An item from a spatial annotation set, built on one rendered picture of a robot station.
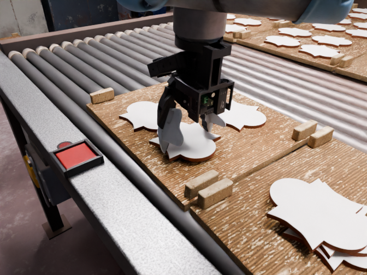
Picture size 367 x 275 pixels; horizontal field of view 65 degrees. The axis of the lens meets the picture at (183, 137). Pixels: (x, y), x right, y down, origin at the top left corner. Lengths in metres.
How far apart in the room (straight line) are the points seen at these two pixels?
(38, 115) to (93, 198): 0.34
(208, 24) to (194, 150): 0.22
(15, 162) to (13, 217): 0.53
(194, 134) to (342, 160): 0.28
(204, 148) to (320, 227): 0.23
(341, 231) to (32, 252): 1.48
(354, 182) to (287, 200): 0.15
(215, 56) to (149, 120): 0.27
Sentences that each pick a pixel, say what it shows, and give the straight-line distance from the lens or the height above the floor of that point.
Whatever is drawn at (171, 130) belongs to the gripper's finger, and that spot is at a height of 1.00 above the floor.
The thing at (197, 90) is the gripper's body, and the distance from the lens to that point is 0.42.
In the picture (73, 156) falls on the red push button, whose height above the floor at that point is 0.93.
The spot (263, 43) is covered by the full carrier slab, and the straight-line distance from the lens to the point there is 1.23.
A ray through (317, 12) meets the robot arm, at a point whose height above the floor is 1.22.
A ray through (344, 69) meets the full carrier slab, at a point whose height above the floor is 0.94.
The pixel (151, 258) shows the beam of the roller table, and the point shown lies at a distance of 0.42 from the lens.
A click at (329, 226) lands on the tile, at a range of 0.43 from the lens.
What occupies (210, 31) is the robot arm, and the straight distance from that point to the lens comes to 0.41.
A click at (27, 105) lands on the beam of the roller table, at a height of 0.91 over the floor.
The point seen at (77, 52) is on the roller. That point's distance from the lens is 1.22.
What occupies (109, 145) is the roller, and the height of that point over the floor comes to 0.92.
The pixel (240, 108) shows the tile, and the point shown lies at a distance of 0.69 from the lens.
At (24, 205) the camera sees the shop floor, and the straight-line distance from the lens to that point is 1.95.
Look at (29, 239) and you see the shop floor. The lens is 1.77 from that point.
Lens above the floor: 1.27
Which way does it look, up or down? 34 degrees down
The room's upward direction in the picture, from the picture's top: straight up
